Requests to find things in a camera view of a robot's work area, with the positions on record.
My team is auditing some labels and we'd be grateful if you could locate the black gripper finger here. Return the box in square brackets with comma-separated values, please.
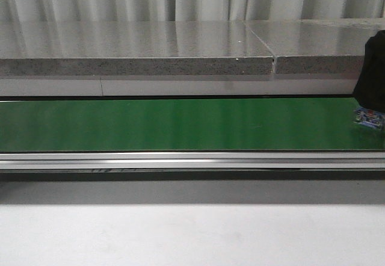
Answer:
[353, 30, 384, 113]

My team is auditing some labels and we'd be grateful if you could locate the green conveyor belt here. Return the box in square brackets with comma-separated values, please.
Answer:
[1, 97, 384, 152]

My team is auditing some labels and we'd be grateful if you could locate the grey stone slab right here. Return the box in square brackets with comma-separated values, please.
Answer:
[245, 18, 384, 79]

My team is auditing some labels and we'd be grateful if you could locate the grey stone slab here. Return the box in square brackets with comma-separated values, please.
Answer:
[1, 21, 273, 76]
[245, 18, 384, 79]

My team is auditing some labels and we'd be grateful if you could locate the grey stone slab left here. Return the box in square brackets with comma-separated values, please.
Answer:
[1, 21, 273, 76]

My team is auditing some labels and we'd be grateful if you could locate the white base panel under slabs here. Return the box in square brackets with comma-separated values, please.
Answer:
[1, 74, 357, 97]

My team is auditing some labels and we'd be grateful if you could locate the aluminium conveyor side rail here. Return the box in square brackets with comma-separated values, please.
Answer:
[1, 151, 384, 173]

